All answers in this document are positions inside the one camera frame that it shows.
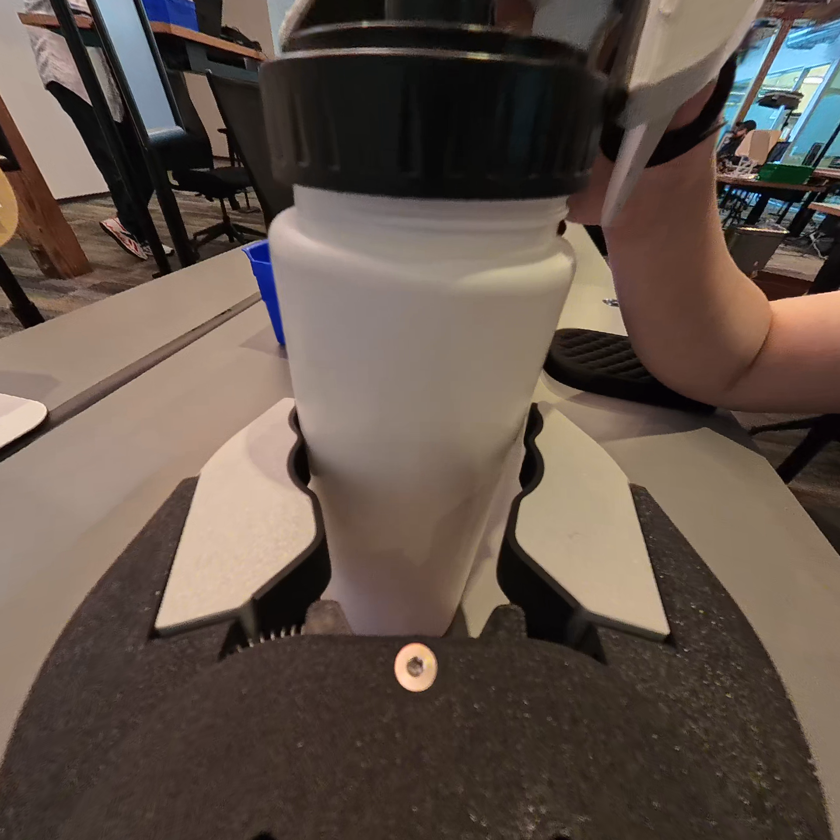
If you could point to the person's right hand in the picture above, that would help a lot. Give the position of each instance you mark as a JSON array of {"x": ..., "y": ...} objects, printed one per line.
[{"x": 663, "y": 203}]

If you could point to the white plastic bottle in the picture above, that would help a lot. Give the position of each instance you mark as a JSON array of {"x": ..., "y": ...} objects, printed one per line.
[{"x": 420, "y": 361}]

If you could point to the blue plastic bin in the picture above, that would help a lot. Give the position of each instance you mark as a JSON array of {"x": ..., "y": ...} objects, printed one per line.
[
  {"x": 266, "y": 295},
  {"x": 170, "y": 12}
]

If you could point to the black office chair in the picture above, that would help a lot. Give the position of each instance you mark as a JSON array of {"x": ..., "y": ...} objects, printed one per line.
[
  {"x": 807, "y": 446},
  {"x": 210, "y": 177},
  {"x": 243, "y": 131}
]

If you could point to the green bin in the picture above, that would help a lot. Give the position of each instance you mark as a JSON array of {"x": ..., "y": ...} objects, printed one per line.
[{"x": 784, "y": 172}]

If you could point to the grey metal box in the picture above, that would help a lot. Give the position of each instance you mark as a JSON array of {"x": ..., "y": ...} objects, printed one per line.
[{"x": 754, "y": 253}]

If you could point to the brown cardboard box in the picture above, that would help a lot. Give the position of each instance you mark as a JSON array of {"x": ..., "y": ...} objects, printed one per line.
[{"x": 787, "y": 285}]

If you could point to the black bottle lid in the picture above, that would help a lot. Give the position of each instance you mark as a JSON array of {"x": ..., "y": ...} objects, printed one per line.
[{"x": 426, "y": 118}]

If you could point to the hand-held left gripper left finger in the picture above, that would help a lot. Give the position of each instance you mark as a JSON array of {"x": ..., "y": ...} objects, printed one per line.
[{"x": 243, "y": 525}]

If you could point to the wooden post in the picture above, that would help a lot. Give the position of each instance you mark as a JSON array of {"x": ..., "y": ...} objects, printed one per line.
[{"x": 39, "y": 216}]

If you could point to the black framed sign easel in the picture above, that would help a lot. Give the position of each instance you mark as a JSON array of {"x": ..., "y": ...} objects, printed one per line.
[{"x": 157, "y": 79}]

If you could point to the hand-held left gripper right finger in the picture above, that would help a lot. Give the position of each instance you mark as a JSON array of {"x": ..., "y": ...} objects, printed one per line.
[{"x": 590, "y": 538}]

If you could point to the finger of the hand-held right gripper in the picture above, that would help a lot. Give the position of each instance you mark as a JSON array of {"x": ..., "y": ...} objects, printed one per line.
[
  {"x": 295, "y": 19},
  {"x": 571, "y": 16}
]

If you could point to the wooden table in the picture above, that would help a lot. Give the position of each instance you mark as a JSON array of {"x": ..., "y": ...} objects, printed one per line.
[
  {"x": 216, "y": 44},
  {"x": 787, "y": 186}
]

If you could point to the person's right forearm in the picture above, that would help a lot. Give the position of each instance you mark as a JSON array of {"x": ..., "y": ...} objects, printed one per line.
[{"x": 695, "y": 328}]

